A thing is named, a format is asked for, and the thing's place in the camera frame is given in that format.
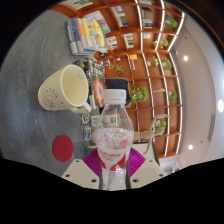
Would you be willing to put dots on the colourful stack of books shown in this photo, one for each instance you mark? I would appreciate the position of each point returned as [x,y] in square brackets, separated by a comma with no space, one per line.
[86,35]

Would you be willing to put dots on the small round badge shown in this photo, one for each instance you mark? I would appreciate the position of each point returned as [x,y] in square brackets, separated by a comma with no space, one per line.
[87,133]
[85,118]

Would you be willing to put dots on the green and white carton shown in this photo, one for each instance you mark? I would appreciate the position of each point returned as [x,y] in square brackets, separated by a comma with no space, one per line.
[95,120]

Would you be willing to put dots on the cream ceramic mug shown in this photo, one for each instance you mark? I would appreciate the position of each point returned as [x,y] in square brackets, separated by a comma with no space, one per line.
[55,93]

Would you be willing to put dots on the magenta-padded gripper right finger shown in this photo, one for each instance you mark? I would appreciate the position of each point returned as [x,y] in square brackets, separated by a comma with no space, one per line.
[148,173]

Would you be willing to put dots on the wooden wall shelf unit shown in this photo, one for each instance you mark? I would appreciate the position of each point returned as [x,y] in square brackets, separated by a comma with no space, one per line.
[146,70]

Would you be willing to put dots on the black-covered book stack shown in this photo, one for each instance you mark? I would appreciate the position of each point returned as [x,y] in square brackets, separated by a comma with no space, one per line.
[97,86]

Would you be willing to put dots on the clear plastic water bottle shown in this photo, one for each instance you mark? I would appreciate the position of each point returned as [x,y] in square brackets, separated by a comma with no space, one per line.
[113,143]

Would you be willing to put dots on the flat round red coaster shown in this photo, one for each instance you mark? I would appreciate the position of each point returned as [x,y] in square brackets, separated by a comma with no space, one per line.
[63,148]

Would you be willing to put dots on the round ceiling lights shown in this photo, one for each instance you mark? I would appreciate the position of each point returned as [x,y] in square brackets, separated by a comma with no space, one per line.
[185,58]

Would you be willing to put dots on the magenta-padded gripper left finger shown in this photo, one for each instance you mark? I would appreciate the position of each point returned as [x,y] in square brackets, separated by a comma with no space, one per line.
[78,173]

